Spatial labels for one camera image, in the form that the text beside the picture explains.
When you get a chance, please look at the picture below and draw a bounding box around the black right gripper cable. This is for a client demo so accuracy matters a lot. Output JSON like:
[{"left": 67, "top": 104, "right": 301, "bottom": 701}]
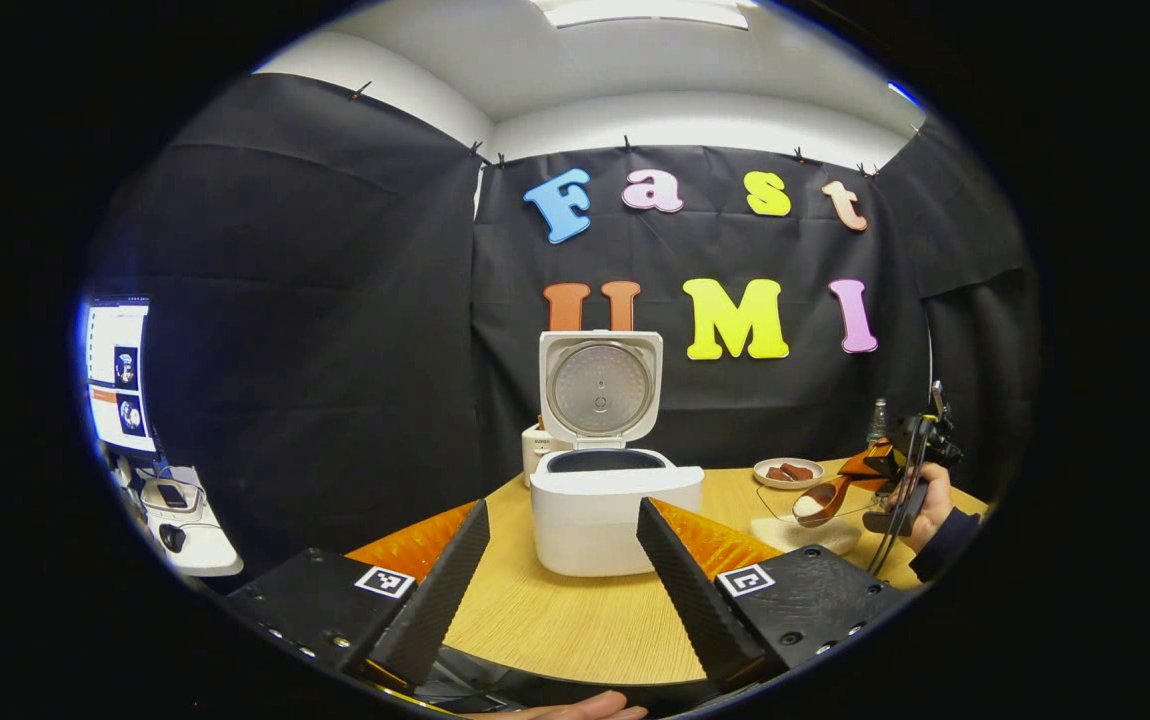
[{"left": 865, "top": 420, "right": 936, "bottom": 576}]

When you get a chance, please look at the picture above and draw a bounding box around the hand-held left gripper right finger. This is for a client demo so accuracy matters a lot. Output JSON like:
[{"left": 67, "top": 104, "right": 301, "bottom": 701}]
[{"left": 635, "top": 496, "right": 911, "bottom": 691}]

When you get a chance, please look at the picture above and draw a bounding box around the brown wooden spoon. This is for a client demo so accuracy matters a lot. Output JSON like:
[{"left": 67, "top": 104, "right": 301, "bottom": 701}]
[{"left": 792, "top": 470, "right": 861, "bottom": 529}]

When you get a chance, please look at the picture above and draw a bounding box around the white round plate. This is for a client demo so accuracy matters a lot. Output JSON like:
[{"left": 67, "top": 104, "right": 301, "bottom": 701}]
[{"left": 753, "top": 457, "right": 826, "bottom": 490}]

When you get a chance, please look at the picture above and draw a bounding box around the black backdrop cloth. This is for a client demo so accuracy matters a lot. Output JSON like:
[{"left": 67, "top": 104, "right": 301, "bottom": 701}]
[{"left": 85, "top": 72, "right": 1041, "bottom": 591}]

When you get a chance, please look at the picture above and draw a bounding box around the long ceiling light panel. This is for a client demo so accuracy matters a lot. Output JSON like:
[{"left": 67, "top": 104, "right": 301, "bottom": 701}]
[{"left": 530, "top": 0, "right": 751, "bottom": 31}]

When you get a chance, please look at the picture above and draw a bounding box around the white side table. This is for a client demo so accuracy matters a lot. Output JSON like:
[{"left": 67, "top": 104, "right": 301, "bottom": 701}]
[{"left": 100, "top": 445, "right": 244, "bottom": 578}]

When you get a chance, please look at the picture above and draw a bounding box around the white rice cooker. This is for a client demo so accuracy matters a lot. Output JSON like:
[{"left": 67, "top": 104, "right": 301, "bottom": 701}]
[{"left": 530, "top": 330, "right": 706, "bottom": 579}]

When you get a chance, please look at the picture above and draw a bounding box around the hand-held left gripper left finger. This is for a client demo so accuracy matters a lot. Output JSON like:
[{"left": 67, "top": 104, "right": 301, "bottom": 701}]
[{"left": 225, "top": 498, "right": 491, "bottom": 691}]

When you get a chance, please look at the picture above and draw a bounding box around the computer monitor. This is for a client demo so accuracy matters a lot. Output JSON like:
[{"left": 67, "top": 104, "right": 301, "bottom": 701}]
[{"left": 83, "top": 296, "right": 161, "bottom": 461}]

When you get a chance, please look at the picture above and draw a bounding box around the clear box of rice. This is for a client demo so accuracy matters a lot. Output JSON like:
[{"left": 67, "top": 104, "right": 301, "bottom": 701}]
[{"left": 750, "top": 480, "right": 881, "bottom": 557}]

